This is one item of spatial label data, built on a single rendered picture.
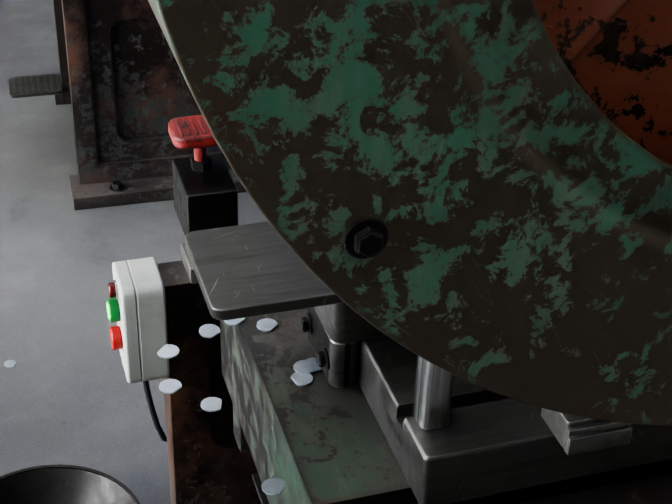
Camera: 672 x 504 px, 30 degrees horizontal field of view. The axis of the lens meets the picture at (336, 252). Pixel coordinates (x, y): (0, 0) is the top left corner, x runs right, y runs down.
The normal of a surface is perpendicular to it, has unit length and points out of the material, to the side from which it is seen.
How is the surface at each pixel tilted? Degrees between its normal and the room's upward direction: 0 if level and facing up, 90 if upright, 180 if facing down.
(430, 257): 90
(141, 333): 90
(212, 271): 0
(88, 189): 0
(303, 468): 0
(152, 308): 90
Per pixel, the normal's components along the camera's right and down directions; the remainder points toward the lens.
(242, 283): 0.03, -0.84
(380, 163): 0.29, 0.52
